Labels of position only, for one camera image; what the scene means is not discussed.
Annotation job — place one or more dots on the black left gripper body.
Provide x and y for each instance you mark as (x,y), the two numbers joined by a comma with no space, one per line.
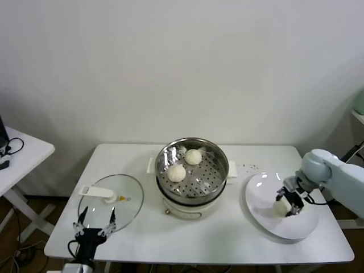
(89,239)

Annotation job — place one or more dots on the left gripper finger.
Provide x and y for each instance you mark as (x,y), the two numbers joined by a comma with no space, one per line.
(112,220)
(81,219)

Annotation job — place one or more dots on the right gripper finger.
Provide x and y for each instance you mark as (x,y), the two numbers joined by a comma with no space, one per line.
(280,194)
(294,211)

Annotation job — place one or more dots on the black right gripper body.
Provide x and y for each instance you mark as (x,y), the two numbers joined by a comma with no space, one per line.
(295,199)

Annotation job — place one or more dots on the white steamed baozi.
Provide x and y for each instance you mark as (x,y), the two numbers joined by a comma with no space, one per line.
(176,173)
(193,157)
(280,209)

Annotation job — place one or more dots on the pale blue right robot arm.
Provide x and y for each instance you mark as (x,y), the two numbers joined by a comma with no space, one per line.
(341,176)

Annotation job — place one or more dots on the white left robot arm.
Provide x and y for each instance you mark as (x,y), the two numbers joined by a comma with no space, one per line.
(88,268)

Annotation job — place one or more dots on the perforated stainless steamer basket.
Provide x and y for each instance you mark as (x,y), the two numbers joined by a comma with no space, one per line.
(204,179)

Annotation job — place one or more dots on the white oval plate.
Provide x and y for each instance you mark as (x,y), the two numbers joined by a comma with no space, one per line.
(261,193)

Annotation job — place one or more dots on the white side table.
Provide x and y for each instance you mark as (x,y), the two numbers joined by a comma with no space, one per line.
(359,116)
(28,159)

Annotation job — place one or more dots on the cream electric cooking pot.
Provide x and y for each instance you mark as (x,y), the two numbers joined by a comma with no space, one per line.
(193,211)

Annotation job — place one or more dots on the small black device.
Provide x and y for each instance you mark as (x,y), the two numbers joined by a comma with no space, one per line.
(4,165)

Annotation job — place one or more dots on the small white adapter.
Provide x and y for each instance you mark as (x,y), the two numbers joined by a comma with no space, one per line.
(4,158)

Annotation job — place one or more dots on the pale green appliance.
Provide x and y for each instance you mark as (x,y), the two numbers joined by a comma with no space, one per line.
(359,102)

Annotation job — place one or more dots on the dark laptop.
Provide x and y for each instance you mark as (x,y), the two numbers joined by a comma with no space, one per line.
(3,133)

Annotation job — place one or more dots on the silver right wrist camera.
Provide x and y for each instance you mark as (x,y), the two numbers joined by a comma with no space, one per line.
(291,183)

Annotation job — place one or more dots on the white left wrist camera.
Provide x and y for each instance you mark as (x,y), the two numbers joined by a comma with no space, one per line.
(72,268)

